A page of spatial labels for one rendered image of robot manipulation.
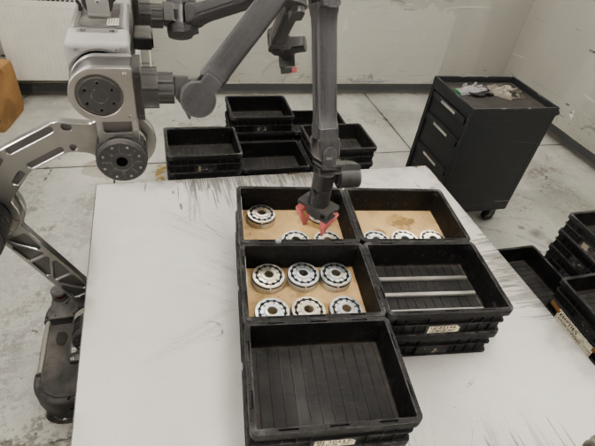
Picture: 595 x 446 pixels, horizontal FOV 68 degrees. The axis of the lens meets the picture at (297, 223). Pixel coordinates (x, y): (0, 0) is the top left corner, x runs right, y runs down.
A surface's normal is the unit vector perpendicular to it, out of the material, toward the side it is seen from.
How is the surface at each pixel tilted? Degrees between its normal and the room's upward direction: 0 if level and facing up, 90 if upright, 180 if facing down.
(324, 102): 70
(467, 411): 0
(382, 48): 90
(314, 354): 0
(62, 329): 0
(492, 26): 90
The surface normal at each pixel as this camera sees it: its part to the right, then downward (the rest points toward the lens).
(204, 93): 0.29, 0.36
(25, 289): 0.12, -0.75
